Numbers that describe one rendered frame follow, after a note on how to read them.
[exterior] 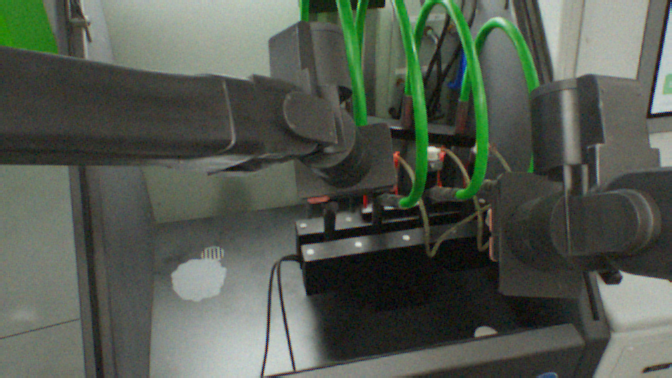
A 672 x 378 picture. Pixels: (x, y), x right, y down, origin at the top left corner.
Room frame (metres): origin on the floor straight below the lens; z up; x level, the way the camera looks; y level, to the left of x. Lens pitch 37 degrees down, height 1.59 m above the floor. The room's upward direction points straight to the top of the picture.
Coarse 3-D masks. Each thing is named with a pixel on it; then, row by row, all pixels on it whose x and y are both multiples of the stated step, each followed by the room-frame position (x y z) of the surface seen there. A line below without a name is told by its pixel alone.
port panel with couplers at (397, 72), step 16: (416, 0) 1.00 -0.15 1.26; (416, 16) 1.00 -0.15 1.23; (432, 16) 1.01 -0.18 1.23; (400, 32) 0.99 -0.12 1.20; (432, 32) 0.98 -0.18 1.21; (448, 32) 1.01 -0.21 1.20; (400, 48) 0.99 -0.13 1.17; (432, 48) 1.01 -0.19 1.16; (448, 48) 1.01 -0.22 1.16; (400, 64) 1.00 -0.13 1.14; (400, 80) 0.99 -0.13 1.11; (432, 80) 1.01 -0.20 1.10; (448, 80) 0.99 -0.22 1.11; (400, 96) 1.00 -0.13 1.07; (448, 96) 1.02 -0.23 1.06
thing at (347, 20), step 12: (300, 0) 0.85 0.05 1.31; (336, 0) 0.61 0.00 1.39; (348, 0) 0.60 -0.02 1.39; (300, 12) 0.86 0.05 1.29; (348, 12) 0.59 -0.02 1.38; (348, 24) 0.57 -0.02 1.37; (348, 36) 0.56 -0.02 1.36; (348, 48) 0.56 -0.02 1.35; (348, 60) 0.55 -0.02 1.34; (360, 60) 0.55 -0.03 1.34; (360, 72) 0.54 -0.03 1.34; (360, 84) 0.53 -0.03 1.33; (360, 96) 0.52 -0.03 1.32; (360, 108) 0.52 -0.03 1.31; (360, 120) 0.51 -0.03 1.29
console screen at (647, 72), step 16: (656, 0) 0.83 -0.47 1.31; (656, 16) 0.82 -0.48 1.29; (656, 32) 0.82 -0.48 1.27; (656, 48) 0.81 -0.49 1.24; (640, 64) 0.80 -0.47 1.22; (656, 64) 0.81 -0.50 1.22; (640, 80) 0.80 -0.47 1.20; (656, 80) 0.80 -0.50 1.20; (656, 96) 0.80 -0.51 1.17; (656, 112) 0.79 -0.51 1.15; (656, 128) 0.79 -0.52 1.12
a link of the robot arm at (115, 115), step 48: (0, 48) 0.26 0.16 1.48; (0, 96) 0.24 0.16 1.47; (48, 96) 0.25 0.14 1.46; (96, 96) 0.27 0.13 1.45; (144, 96) 0.29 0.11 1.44; (192, 96) 0.31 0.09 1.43; (240, 96) 0.34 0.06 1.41; (0, 144) 0.22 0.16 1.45; (48, 144) 0.24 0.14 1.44; (96, 144) 0.25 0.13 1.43; (144, 144) 0.27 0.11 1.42; (192, 144) 0.29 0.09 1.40; (240, 144) 0.31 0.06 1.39; (288, 144) 0.34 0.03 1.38
